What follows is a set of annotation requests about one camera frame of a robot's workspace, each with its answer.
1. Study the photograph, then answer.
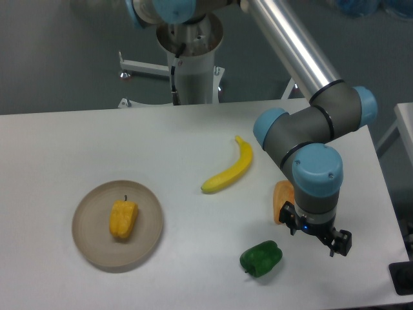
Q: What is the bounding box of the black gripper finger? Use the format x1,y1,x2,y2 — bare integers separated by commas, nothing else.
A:
279,201,298,235
328,230,352,257

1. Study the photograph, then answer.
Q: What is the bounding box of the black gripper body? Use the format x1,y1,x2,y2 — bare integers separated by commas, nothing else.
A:
290,205,336,241

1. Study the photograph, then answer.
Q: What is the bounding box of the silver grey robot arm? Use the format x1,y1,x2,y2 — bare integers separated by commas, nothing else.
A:
126,1,378,255

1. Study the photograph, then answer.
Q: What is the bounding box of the orange bell pepper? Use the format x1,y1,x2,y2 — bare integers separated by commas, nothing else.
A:
273,180,294,224

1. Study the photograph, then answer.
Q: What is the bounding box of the green bell pepper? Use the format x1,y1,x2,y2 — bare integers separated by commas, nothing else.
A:
239,240,283,278

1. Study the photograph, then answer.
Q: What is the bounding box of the yellow bell pepper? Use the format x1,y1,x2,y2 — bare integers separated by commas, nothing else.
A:
109,195,139,239

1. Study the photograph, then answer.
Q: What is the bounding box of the beige round plate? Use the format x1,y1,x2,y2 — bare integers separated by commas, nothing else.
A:
72,180,163,272

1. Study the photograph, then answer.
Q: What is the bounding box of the black device at table edge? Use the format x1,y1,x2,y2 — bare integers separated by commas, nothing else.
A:
388,261,412,296

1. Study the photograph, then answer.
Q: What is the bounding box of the yellow banana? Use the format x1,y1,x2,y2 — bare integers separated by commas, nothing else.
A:
201,136,254,194

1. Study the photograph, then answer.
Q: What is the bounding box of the white side table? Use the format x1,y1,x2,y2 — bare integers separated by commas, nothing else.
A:
375,103,412,162

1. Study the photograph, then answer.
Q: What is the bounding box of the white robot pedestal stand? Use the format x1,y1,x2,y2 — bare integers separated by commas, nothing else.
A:
118,13,225,106

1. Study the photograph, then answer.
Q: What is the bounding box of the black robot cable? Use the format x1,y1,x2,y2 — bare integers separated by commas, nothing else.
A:
170,42,187,106

